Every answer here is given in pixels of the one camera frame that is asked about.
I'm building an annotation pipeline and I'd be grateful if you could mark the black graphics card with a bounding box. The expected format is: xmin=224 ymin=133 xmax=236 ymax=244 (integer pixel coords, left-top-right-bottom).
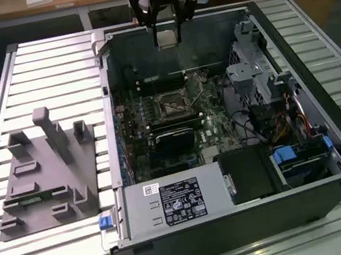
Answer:
xmin=152 ymin=126 xmax=198 ymax=154

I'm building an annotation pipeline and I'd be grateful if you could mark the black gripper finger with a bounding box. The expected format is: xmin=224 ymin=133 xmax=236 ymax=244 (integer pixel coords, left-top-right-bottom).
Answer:
xmin=170 ymin=0 xmax=205 ymax=46
xmin=128 ymin=0 xmax=163 ymax=53

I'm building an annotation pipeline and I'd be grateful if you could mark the black open PC case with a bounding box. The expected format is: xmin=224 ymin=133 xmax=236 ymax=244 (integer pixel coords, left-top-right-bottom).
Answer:
xmin=70 ymin=0 xmax=341 ymax=255

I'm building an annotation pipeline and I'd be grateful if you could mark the grey case corner bracket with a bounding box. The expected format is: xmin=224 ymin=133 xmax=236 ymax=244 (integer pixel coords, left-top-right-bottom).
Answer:
xmin=89 ymin=29 xmax=112 ymax=59

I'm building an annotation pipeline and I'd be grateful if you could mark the black wire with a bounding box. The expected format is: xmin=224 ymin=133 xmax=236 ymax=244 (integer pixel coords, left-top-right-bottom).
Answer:
xmin=228 ymin=103 xmax=275 ymax=152

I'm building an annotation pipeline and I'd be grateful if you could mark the orange wire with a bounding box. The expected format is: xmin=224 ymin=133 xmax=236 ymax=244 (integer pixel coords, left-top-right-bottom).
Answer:
xmin=267 ymin=114 xmax=294 ymax=143

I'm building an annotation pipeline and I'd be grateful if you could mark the blue disk carrier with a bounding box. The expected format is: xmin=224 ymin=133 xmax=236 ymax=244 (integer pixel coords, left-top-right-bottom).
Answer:
xmin=269 ymin=137 xmax=340 ymax=189

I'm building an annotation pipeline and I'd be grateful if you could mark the metal socket cover frame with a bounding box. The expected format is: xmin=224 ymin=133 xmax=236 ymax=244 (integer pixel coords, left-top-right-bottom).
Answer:
xmin=182 ymin=85 xmax=197 ymax=114

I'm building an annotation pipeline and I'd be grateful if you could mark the silver CPU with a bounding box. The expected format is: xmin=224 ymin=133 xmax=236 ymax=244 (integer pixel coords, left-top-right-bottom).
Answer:
xmin=156 ymin=28 xmax=182 ymax=51

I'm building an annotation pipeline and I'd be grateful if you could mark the green RAM stick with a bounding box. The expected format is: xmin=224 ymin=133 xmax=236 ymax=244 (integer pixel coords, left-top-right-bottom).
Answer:
xmin=12 ymin=191 xmax=55 ymax=207

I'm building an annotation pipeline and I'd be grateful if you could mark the CPU socket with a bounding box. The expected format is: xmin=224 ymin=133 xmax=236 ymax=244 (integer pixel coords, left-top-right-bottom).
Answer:
xmin=155 ymin=88 xmax=194 ymax=120

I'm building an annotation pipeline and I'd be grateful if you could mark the blue case latch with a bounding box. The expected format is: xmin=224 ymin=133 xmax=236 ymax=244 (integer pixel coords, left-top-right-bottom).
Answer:
xmin=96 ymin=209 xmax=118 ymax=232

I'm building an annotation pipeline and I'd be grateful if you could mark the RAM slot with white clips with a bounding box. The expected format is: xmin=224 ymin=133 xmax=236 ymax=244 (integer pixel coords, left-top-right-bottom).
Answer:
xmin=150 ymin=121 xmax=206 ymax=136
xmin=134 ymin=70 xmax=187 ymax=85
xmin=136 ymin=77 xmax=189 ymax=92
xmin=148 ymin=114 xmax=204 ymax=129

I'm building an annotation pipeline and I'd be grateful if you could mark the grey parts rack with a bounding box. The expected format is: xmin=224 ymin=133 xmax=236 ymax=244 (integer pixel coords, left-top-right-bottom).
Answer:
xmin=0 ymin=98 xmax=112 ymax=244

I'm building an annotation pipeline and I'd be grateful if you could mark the red and yellow wire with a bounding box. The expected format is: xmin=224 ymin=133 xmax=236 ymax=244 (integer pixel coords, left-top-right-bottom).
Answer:
xmin=296 ymin=111 xmax=312 ymax=139

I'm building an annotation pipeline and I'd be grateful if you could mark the silver chipset heatsink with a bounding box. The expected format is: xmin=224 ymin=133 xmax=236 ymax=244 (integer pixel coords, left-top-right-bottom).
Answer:
xmin=201 ymin=146 xmax=222 ymax=164

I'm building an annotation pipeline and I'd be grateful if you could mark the grey power supply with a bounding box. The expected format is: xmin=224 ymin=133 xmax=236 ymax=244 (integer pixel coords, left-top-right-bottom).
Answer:
xmin=109 ymin=159 xmax=241 ymax=245

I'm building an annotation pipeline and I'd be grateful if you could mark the grey metal disk bay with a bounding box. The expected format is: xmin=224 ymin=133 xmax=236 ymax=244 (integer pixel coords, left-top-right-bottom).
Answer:
xmin=217 ymin=13 xmax=299 ymax=113

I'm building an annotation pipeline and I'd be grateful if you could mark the metal socket locking lever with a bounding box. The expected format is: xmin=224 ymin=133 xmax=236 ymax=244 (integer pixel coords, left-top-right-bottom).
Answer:
xmin=189 ymin=89 xmax=206 ymax=106

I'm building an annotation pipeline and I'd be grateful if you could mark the green motherboard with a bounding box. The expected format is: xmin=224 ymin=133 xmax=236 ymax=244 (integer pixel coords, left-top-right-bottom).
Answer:
xmin=108 ymin=62 xmax=254 ymax=187

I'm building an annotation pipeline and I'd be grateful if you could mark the blue plastic clip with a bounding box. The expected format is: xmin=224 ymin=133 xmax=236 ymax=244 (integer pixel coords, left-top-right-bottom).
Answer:
xmin=321 ymin=134 xmax=334 ymax=154

